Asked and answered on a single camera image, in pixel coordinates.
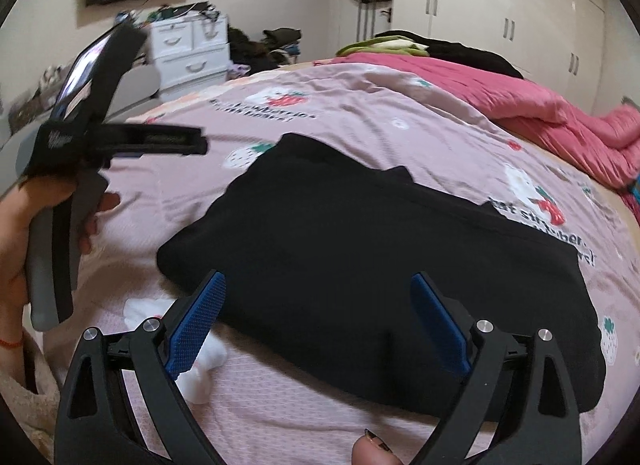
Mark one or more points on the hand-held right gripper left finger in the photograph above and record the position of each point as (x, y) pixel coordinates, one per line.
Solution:
(197, 325)

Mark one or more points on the grey padded bed footboard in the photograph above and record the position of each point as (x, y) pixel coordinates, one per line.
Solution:
(137, 90)

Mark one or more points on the pink quilt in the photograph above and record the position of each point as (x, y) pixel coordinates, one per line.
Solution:
(500, 85)

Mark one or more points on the person's left hand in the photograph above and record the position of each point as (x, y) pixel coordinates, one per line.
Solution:
(20, 225)

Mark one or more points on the person's right hand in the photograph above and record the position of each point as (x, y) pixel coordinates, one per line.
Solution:
(372, 450)

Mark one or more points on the black cloth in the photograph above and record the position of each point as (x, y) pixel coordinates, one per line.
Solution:
(465, 52)

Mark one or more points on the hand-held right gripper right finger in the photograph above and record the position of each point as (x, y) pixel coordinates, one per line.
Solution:
(440, 325)

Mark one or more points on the pile of dark clothes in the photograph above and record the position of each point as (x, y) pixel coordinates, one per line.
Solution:
(265, 45)

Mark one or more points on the white door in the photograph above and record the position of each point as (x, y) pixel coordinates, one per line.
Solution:
(340, 20)

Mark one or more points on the cluttered desk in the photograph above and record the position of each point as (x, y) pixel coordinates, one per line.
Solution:
(35, 95)

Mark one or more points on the beige fleece clothing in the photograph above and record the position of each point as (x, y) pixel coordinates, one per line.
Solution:
(42, 405)

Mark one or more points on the black garment with orange patches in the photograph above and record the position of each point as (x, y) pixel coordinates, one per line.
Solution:
(350, 245)

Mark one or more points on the white drawer cabinet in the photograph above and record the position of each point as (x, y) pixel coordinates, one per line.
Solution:
(190, 60)

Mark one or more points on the pink strawberry print bedsheet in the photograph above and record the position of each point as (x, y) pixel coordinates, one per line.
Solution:
(350, 110)

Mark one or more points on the person's left forearm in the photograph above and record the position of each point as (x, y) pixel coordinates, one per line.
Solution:
(12, 345)

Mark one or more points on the cream wardrobe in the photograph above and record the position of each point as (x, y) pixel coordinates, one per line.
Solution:
(500, 10)

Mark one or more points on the green blanket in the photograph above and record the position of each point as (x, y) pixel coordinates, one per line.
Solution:
(380, 47)

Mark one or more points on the colourful cloth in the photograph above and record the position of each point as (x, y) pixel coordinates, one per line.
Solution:
(631, 195)

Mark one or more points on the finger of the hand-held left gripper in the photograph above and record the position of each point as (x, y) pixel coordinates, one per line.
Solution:
(160, 141)

